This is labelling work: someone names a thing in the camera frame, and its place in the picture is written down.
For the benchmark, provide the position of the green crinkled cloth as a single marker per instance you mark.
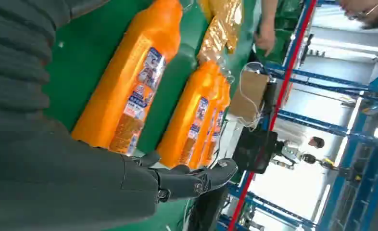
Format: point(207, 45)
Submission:
point(286, 25)

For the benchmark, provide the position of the person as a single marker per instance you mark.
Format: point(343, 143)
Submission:
point(317, 142)
point(370, 12)

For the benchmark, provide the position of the red pole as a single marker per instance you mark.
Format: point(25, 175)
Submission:
point(279, 95)

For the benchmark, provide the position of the person's hand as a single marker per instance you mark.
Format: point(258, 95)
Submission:
point(266, 38)

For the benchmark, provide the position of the crinkled yellow plastic sheet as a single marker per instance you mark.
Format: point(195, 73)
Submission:
point(222, 28)

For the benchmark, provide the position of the blue metal rack frame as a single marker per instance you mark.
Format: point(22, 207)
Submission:
point(322, 126)

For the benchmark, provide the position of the brown cardboard box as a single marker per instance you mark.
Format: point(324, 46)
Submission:
point(248, 95)

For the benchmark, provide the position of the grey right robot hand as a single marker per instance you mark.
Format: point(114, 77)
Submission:
point(58, 178)

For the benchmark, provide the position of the black device on stand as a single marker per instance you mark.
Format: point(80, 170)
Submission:
point(254, 150)

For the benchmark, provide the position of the ribbed grey right arm sleeve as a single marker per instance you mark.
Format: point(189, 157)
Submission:
point(13, 54)

